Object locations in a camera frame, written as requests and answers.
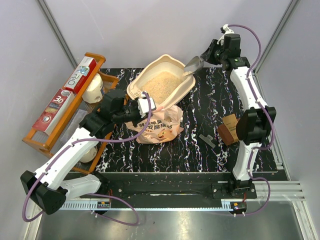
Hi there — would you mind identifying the grey metal scoop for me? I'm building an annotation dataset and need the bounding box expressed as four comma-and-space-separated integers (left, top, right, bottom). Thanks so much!
182, 56, 204, 77

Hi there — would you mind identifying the pink cat litter bag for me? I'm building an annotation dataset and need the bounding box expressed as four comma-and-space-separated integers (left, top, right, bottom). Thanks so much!
136, 105, 184, 144

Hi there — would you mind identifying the grey bag clip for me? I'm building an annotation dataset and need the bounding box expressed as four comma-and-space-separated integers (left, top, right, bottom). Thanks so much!
199, 134, 216, 148

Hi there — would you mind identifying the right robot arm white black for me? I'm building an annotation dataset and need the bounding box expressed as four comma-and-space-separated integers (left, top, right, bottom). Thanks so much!
200, 31, 277, 198

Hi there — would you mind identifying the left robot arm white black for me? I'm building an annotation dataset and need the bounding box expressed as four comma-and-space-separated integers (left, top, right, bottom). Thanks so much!
20, 89, 156, 215

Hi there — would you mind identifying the cream plastic litter box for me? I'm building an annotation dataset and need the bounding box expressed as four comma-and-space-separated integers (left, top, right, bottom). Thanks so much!
126, 54, 196, 109

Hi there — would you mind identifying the clear plastic box in rack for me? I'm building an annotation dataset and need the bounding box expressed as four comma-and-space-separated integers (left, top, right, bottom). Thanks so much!
60, 109, 88, 144

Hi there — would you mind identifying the red white RiO toothpaste box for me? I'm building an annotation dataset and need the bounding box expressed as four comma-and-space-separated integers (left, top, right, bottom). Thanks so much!
63, 56, 97, 94

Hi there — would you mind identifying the red 3D toothpaste box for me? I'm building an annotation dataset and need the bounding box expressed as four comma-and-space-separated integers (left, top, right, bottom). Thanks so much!
32, 88, 75, 136

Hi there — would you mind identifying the white plastic bottle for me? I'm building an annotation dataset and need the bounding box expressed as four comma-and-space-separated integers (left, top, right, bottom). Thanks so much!
82, 73, 105, 104

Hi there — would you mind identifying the orange wooden shelf rack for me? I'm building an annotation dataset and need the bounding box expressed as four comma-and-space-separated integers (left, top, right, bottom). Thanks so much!
21, 52, 120, 175

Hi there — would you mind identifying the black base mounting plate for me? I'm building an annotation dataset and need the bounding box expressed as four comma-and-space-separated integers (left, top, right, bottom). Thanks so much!
102, 172, 257, 200

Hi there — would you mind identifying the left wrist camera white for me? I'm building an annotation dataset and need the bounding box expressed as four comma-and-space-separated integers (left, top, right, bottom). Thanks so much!
137, 92, 157, 119

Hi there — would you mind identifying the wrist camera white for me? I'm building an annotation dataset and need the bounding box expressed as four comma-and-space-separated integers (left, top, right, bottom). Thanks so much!
137, 92, 157, 119
217, 24, 234, 46

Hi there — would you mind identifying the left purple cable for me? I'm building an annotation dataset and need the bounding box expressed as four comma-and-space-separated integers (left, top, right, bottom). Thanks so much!
21, 91, 152, 225

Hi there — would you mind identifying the purple cable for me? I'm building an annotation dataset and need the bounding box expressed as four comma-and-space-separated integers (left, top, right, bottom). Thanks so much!
228, 24, 276, 217
21, 91, 152, 225

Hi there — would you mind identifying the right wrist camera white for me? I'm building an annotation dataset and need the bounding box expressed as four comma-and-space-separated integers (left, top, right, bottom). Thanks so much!
217, 24, 234, 46

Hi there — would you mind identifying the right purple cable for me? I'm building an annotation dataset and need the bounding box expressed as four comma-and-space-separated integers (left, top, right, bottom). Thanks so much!
228, 24, 276, 217

